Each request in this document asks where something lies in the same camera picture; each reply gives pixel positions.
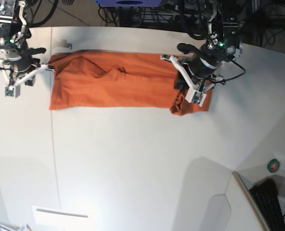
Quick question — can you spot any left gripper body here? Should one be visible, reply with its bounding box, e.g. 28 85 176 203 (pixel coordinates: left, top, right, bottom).
159 42 226 93

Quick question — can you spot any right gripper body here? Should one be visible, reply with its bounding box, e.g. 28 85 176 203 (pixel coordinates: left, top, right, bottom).
0 48 55 86

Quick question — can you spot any orange t-shirt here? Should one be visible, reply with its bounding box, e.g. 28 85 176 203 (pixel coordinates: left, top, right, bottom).
49 51 212 116

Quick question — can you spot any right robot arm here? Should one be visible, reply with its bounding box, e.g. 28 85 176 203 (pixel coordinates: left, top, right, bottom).
0 0 58 88

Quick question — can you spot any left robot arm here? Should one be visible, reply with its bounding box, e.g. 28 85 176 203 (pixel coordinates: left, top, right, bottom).
161 0 246 93

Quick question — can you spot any blue box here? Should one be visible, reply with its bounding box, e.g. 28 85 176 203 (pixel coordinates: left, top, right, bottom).
96 0 167 7

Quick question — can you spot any green tape roll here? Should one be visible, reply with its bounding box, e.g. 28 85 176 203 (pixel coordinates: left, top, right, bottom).
267 159 280 173

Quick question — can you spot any black keyboard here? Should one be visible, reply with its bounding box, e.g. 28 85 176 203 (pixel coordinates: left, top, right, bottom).
249 178 285 231

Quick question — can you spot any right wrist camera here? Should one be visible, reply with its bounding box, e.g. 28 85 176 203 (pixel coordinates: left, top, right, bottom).
4 85 21 98

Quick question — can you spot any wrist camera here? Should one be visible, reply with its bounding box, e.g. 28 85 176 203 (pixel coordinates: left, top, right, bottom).
185 88 207 107
4 85 21 98

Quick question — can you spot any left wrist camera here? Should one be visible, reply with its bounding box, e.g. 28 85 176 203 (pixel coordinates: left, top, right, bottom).
185 88 207 107

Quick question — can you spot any white cable tray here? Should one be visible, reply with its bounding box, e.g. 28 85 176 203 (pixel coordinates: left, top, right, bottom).
32 206 94 231

